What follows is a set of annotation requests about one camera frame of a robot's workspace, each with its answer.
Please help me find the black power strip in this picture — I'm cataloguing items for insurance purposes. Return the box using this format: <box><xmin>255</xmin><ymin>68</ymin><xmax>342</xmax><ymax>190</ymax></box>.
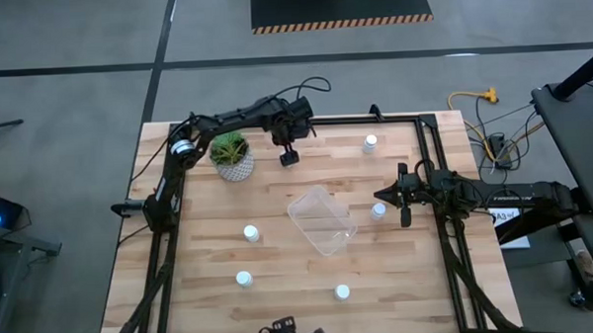
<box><xmin>487</xmin><ymin>132</ymin><xmax>514</xmax><ymax>172</ymax></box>

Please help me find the black side cart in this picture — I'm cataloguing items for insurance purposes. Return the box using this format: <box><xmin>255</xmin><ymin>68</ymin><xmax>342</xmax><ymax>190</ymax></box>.
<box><xmin>490</xmin><ymin>79</ymin><xmax>593</xmax><ymax>316</ymax></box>

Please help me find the black tripod leg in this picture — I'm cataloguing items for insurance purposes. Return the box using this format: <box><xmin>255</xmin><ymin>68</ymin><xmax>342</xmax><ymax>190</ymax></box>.
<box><xmin>0</xmin><ymin>119</ymin><xmax>26</xmax><ymax>138</ymax></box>

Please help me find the green plant in white pot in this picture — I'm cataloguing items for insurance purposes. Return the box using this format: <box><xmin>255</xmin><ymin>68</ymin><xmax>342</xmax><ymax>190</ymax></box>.
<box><xmin>209</xmin><ymin>129</ymin><xmax>257</xmax><ymax>185</ymax></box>

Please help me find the yellow extension cord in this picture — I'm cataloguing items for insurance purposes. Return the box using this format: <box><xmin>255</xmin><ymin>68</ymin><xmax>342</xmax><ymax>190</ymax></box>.
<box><xmin>445</xmin><ymin>86</ymin><xmax>503</xmax><ymax>165</ymax></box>

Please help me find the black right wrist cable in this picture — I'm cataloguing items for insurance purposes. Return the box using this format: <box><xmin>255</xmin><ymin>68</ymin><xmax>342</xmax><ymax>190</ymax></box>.
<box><xmin>413</xmin><ymin>158</ymin><xmax>436</xmax><ymax>183</ymax></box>

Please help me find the clear plastic basket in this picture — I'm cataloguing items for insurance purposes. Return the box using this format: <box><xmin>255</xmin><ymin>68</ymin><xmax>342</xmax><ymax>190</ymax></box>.
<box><xmin>286</xmin><ymin>183</ymin><xmax>359</xmax><ymax>259</ymax></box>

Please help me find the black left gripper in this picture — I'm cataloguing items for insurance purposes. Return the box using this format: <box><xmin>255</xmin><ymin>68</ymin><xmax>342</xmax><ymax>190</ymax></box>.
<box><xmin>268</xmin><ymin>95</ymin><xmax>318</xmax><ymax>169</ymax></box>

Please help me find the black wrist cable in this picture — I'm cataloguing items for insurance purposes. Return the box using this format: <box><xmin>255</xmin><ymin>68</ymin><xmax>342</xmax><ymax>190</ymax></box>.
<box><xmin>413</xmin><ymin>158</ymin><xmax>436</xmax><ymax>183</ymax></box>
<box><xmin>273</xmin><ymin>75</ymin><xmax>333</xmax><ymax>103</ymax></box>

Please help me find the black aluminium table frame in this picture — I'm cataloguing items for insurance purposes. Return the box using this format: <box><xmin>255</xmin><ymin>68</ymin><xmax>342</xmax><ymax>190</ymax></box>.
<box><xmin>91</xmin><ymin>99</ymin><xmax>524</xmax><ymax>333</ymax></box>

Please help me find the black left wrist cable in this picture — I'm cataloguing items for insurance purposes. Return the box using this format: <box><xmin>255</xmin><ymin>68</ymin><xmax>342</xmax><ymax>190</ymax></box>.
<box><xmin>273</xmin><ymin>75</ymin><xmax>333</xmax><ymax>103</ymax></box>

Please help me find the grey equipment stand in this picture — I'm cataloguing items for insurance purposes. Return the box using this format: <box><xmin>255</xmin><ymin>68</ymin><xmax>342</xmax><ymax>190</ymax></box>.
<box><xmin>0</xmin><ymin>228</ymin><xmax>66</xmax><ymax>333</ymax></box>

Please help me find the black slanted pole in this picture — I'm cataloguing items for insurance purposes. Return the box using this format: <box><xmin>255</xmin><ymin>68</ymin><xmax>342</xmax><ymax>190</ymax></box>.
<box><xmin>551</xmin><ymin>44</ymin><xmax>593</xmax><ymax>102</ymax></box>

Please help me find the black device with blue light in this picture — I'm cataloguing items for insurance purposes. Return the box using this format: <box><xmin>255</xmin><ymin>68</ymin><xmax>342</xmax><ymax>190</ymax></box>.
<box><xmin>0</xmin><ymin>188</ymin><xmax>33</xmax><ymax>237</ymax></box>

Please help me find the white paper label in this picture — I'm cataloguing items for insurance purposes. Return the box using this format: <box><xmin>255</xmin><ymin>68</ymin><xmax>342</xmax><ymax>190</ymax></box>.
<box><xmin>488</xmin><ymin>206</ymin><xmax>532</xmax><ymax>251</ymax></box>

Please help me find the black floor cable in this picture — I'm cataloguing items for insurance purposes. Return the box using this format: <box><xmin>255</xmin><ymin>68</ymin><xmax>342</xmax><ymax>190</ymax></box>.
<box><xmin>471</xmin><ymin>94</ymin><xmax>550</xmax><ymax>177</ymax></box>

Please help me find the black hazard-striped floor mat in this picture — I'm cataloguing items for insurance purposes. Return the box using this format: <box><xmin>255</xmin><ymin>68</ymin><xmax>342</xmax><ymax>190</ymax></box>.
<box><xmin>249</xmin><ymin>0</ymin><xmax>435</xmax><ymax>37</ymax></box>

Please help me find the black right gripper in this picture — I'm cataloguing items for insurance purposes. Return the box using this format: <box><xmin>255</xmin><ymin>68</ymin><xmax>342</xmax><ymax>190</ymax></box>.
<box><xmin>373</xmin><ymin>160</ymin><xmax>431</xmax><ymax>230</ymax></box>

